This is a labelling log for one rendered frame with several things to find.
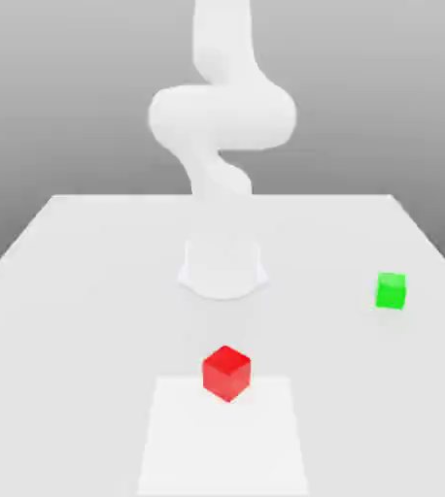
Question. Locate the small red cube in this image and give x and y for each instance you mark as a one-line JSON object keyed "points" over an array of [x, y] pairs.
{"points": [[226, 374]]}

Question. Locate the small green cube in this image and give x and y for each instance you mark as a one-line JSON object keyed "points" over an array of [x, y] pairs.
{"points": [[390, 292]]}

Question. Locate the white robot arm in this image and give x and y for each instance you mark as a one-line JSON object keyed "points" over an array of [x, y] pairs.
{"points": [[222, 116]]}

